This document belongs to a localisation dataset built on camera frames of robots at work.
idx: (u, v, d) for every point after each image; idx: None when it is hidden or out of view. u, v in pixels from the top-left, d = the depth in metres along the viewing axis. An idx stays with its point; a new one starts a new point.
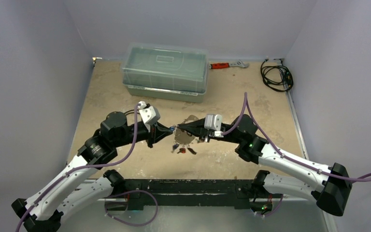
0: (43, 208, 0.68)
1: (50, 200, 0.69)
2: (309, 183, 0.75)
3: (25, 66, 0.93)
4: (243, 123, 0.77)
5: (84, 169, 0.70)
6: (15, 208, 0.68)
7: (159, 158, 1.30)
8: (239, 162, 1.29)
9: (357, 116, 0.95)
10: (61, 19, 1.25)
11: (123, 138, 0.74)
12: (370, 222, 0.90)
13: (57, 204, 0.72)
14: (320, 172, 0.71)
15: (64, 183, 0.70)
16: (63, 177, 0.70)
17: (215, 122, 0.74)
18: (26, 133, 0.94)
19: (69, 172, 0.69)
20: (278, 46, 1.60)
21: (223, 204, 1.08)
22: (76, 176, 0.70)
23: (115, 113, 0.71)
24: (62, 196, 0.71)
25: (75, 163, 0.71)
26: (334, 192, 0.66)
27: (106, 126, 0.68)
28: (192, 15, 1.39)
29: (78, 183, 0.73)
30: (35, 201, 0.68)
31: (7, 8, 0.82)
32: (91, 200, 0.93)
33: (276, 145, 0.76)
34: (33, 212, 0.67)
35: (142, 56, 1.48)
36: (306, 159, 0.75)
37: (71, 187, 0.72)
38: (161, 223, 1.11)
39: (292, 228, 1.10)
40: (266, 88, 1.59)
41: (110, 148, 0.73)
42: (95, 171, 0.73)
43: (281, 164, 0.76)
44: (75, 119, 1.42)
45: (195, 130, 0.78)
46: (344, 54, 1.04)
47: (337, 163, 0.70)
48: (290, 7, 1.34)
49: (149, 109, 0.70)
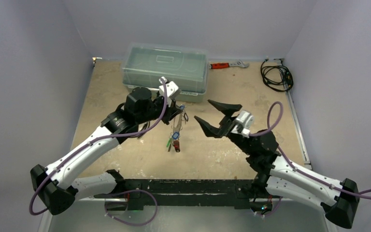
0: (65, 174, 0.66)
1: (72, 167, 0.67)
2: (320, 198, 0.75)
3: (25, 67, 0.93)
4: (266, 138, 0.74)
5: (108, 139, 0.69)
6: (35, 174, 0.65)
7: (159, 158, 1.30)
8: (239, 162, 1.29)
9: (357, 116, 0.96)
10: (61, 19, 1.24)
11: (147, 114, 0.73)
12: (369, 222, 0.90)
13: (77, 173, 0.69)
14: (332, 188, 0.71)
15: (87, 152, 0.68)
16: (86, 145, 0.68)
17: (248, 121, 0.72)
18: (25, 133, 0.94)
19: (93, 140, 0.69)
20: (278, 46, 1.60)
21: (223, 203, 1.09)
22: (99, 145, 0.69)
23: (140, 88, 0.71)
24: (83, 166, 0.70)
25: (99, 133, 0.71)
26: (345, 208, 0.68)
27: (132, 99, 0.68)
28: (192, 15, 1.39)
29: (100, 153, 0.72)
30: (58, 167, 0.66)
31: (7, 8, 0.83)
32: (97, 190, 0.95)
33: (288, 159, 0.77)
34: (55, 177, 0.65)
35: (142, 56, 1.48)
36: (318, 173, 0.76)
37: (92, 158, 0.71)
38: (161, 223, 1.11)
39: (292, 228, 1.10)
40: (266, 88, 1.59)
41: (133, 122, 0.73)
42: (116, 143, 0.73)
43: (292, 177, 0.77)
44: (75, 119, 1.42)
45: (212, 129, 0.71)
46: (344, 54, 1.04)
47: (349, 179, 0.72)
48: (290, 7, 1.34)
49: (171, 85, 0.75)
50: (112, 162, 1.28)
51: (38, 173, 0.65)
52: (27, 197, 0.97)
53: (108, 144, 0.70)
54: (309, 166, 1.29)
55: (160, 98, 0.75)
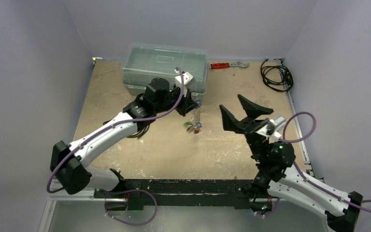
0: (88, 152, 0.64)
1: (94, 146, 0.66)
2: (327, 208, 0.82)
3: (25, 67, 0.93)
4: (286, 151, 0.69)
5: (131, 123, 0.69)
6: (57, 149, 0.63)
7: (158, 158, 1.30)
8: (239, 162, 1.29)
9: (357, 116, 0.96)
10: (61, 19, 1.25)
11: (165, 104, 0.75)
12: (368, 222, 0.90)
13: (95, 154, 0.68)
14: (341, 200, 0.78)
15: (109, 134, 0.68)
16: (109, 127, 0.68)
17: (280, 126, 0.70)
18: (25, 132, 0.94)
19: (116, 123, 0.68)
20: (278, 46, 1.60)
21: (223, 204, 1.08)
22: (121, 128, 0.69)
23: (158, 79, 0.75)
24: (103, 147, 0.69)
25: (121, 117, 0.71)
26: (353, 220, 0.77)
27: (151, 89, 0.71)
28: (192, 15, 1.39)
29: (119, 137, 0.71)
30: (81, 144, 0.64)
31: (7, 8, 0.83)
32: (102, 183, 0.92)
33: (300, 170, 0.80)
34: (78, 153, 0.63)
35: (142, 56, 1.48)
36: (327, 185, 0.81)
37: (112, 140, 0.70)
38: (161, 223, 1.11)
39: (292, 229, 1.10)
40: (266, 88, 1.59)
41: (151, 111, 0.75)
42: (134, 129, 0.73)
43: (302, 187, 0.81)
44: (75, 119, 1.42)
45: (237, 123, 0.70)
46: (344, 54, 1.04)
47: (355, 192, 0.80)
48: (290, 7, 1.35)
49: (186, 74, 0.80)
50: (112, 162, 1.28)
51: (61, 148, 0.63)
52: (27, 197, 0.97)
53: (129, 128, 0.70)
54: (309, 166, 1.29)
55: (176, 90, 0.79)
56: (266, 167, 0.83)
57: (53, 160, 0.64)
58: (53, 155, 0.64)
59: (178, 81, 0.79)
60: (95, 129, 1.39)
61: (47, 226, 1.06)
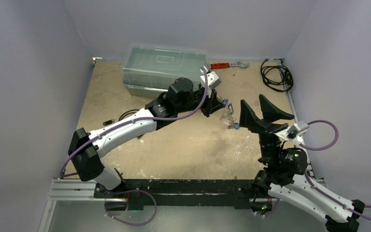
0: (106, 143, 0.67)
1: (112, 138, 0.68)
2: (330, 214, 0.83)
3: (25, 67, 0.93)
4: (301, 160, 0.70)
5: (150, 121, 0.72)
6: (78, 136, 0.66)
7: (158, 158, 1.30)
8: (239, 162, 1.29)
9: (357, 116, 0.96)
10: (61, 19, 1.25)
11: (187, 105, 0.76)
12: (368, 223, 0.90)
13: (112, 146, 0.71)
14: (346, 209, 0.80)
15: (129, 128, 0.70)
16: (129, 122, 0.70)
17: (304, 133, 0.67)
18: (25, 132, 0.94)
19: (137, 119, 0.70)
20: (278, 46, 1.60)
21: (223, 204, 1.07)
22: (140, 125, 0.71)
23: (183, 79, 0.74)
24: (121, 140, 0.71)
25: (143, 114, 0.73)
26: (355, 228, 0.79)
27: (174, 90, 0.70)
28: (192, 15, 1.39)
29: (138, 133, 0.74)
30: (101, 134, 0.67)
31: (7, 9, 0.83)
32: (104, 181, 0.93)
33: (308, 177, 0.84)
34: (96, 143, 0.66)
35: (142, 56, 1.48)
36: (333, 193, 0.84)
37: (131, 135, 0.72)
38: (160, 223, 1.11)
39: (292, 229, 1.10)
40: (266, 88, 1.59)
41: (173, 111, 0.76)
42: (153, 127, 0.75)
43: (308, 193, 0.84)
44: (75, 119, 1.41)
45: (259, 121, 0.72)
46: (344, 55, 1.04)
47: (359, 200, 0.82)
48: (290, 7, 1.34)
49: (211, 74, 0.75)
50: (112, 162, 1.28)
51: (81, 136, 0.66)
52: (27, 197, 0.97)
53: (148, 125, 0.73)
54: (309, 166, 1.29)
55: (201, 90, 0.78)
56: (275, 172, 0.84)
57: (72, 145, 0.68)
58: (73, 141, 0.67)
59: (203, 81, 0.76)
60: (95, 129, 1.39)
61: (47, 226, 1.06)
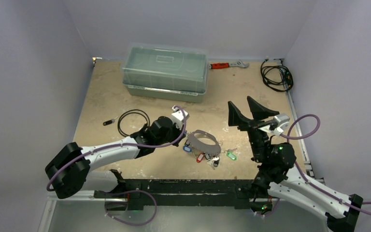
0: (96, 159, 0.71)
1: (103, 156, 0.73)
2: (328, 210, 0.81)
3: (25, 66, 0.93)
4: (286, 152, 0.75)
5: (135, 148, 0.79)
6: (68, 149, 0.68)
7: (158, 157, 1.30)
8: (239, 162, 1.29)
9: (357, 116, 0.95)
10: (61, 19, 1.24)
11: (164, 139, 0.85)
12: (368, 222, 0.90)
13: (102, 162, 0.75)
14: (342, 203, 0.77)
15: (117, 150, 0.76)
16: (118, 144, 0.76)
17: (284, 124, 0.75)
18: (26, 132, 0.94)
19: (127, 143, 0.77)
20: (278, 46, 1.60)
21: (223, 204, 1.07)
22: (127, 149, 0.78)
23: (163, 117, 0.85)
24: (107, 160, 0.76)
25: (127, 139, 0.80)
26: (354, 223, 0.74)
27: (156, 125, 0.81)
28: (192, 15, 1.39)
29: (122, 156, 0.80)
30: (94, 150, 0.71)
31: (7, 8, 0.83)
32: (98, 184, 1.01)
33: (302, 172, 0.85)
34: (88, 158, 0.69)
35: (142, 56, 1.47)
36: (329, 188, 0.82)
37: (118, 156, 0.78)
38: (161, 223, 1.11)
39: (292, 229, 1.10)
40: (266, 88, 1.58)
41: (152, 142, 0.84)
42: (130, 156, 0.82)
43: (304, 188, 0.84)
44: (75, 119, 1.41)
45: (242, 117, 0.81)
46: (344, 55, 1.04)
47: (357, 195, 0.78)
48: (290, 7, 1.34)
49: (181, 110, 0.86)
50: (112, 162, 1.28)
51: (72, 150, 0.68)
52: (27, 197, 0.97)
53: (133, 151, 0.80)
54: (309, 166, 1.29)
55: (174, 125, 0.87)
56: (267, 168, 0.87)
57: (58, 159, 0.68)
58: (61, 154, 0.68)
59: (175, 118, 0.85)
60: (95, 129, 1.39)
61: (47, 226, 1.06)
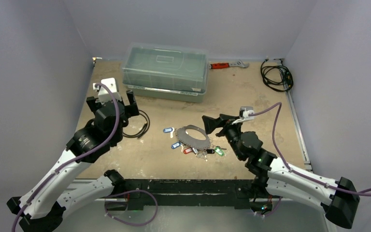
0: (36, 207, 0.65)
1: (41, 199, 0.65)
2: (317, 197, 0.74)
3: (25, 66, 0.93)
4: (248, 137, 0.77)
5: (73, 165, 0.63)
6: (10, 207, 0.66)
7: (158, 158, 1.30)
8: (239, 162, 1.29)
9: (357, 116, 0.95)
10: (61, 19, 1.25)
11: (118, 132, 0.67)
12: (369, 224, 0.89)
13: (54, 198, 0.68)
14: (327, 186, 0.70)
15: (55, 181, 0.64)
16: (52, 175, 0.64)
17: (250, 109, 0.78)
18: (25, 132, 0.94)
19: (58, 169, 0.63)
20: (278, 46, 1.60)
21: (223, 204, 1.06)
22: (65, 172, 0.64)
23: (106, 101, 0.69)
24: (56, 192, 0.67)
25: (64, 158, 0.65)
26: (341, 206, 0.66)
27: (101, 116, 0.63)
28: (192, 15, 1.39)
29: (73, 177, 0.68)
30: (28, 200, 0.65)
31: (7, 9, 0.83)
32: (91, 198, 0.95)
33: (284, 160, 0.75)
34: (28, 210, 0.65)
35: (142, 56, 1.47)
36: (313, 173, 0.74)
37: (66, 181, 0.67)
38: (161, 223, 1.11)
39: (292, 229, 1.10)
40: (266, 88, 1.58)
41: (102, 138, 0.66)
42: (88, 165, 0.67)
43: (288, 178, 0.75)
44: (75, 119, 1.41)
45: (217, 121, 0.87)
46: (344, 54, 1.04)
47: (344, 177, 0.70)
48: (290, 7, 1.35)
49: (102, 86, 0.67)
50: (112, 162, 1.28)
51: (12, 207, 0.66)
52: None
53: (76, 168, 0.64)
54: (309, 166, 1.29)
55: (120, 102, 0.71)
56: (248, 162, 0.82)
57: None
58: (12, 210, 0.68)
59: (105, 95, 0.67)
60: None
61: None
